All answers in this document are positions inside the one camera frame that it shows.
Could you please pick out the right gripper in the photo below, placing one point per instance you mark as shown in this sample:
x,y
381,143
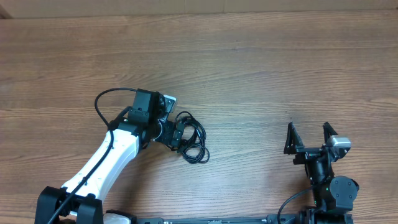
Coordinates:
x,y
293,142

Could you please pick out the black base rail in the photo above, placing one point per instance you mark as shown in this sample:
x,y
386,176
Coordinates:
x,y
270,219

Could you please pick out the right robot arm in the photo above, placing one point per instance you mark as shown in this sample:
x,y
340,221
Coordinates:
x,y
333,195

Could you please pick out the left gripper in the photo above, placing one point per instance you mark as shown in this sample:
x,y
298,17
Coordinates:
x,y
166,136

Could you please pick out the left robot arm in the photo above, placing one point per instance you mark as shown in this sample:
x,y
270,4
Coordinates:
x,y
131,131

